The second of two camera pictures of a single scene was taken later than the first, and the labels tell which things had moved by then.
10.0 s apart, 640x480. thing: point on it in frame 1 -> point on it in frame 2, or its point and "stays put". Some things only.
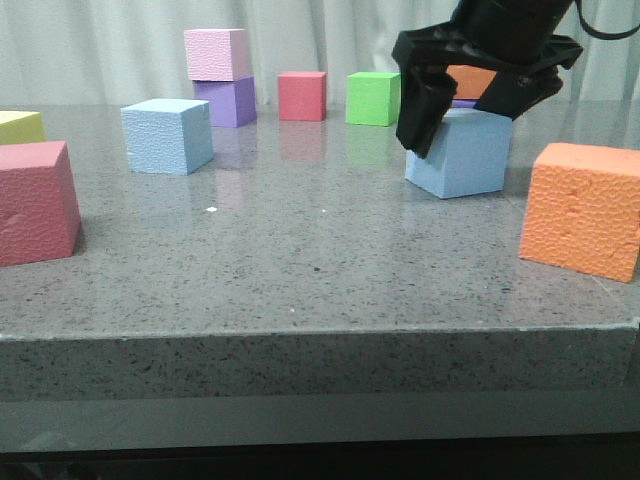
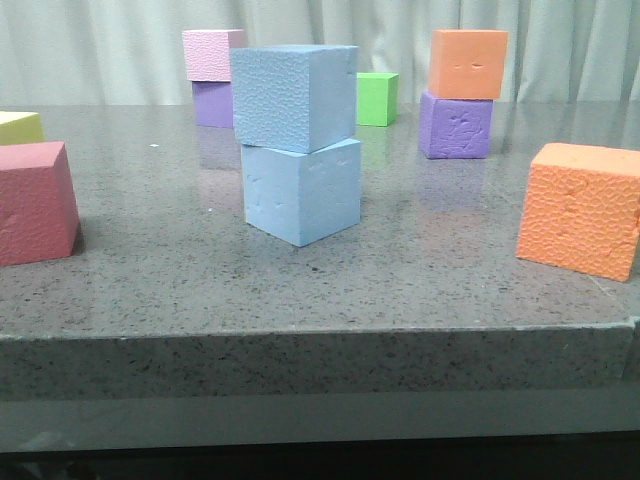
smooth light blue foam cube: x=466 y=155 -> x=302 y=198
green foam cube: x=373 y=98 stays put
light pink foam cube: x=216 y=54 stays put
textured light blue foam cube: x=168 y=136 -> x=294 y=97
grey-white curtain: x=132 y=52 stays put
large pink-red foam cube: x=39 y=207 stays put
